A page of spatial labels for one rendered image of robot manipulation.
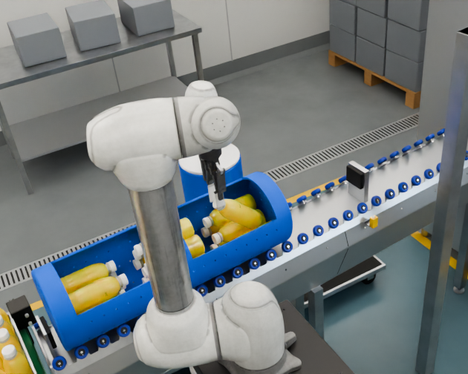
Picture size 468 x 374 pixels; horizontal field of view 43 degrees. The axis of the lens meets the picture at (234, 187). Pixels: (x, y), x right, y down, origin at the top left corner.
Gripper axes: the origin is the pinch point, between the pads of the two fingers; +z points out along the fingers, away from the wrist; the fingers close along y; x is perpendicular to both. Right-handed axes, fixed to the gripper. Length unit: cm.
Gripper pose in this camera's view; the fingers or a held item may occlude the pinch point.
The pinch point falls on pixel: (216, 196)
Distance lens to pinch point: 200.1
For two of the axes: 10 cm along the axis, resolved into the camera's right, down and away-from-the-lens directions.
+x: -8.4, 3.8, -3.9
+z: 1.0, 8.1, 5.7
